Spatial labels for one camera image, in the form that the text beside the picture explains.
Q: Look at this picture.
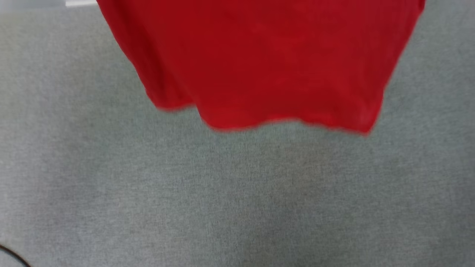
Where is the thin black looped cable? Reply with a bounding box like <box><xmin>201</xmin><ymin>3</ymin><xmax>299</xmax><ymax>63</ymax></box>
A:
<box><xmin>0</xmin><ymin>246</ymin><xmax>32</xmax><ymax>267</ymax></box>

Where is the red and white shirt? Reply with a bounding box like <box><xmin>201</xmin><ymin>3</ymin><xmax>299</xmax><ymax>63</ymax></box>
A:
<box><xmin>96</xmin><ymin>0</ymin><xmax>426</xmax><ymax>136</ymax></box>

